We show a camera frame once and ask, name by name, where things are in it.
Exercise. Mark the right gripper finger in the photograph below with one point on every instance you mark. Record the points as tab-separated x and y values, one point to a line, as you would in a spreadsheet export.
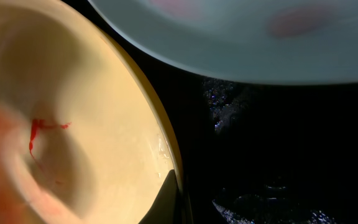
166	208

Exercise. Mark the yellow plate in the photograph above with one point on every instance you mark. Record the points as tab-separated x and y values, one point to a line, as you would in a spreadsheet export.
84	137

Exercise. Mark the round black serving tray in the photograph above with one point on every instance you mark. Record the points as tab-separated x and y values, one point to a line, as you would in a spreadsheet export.
258	153

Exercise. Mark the light blue plate upper left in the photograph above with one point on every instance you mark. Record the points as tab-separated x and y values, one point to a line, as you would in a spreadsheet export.
280	42

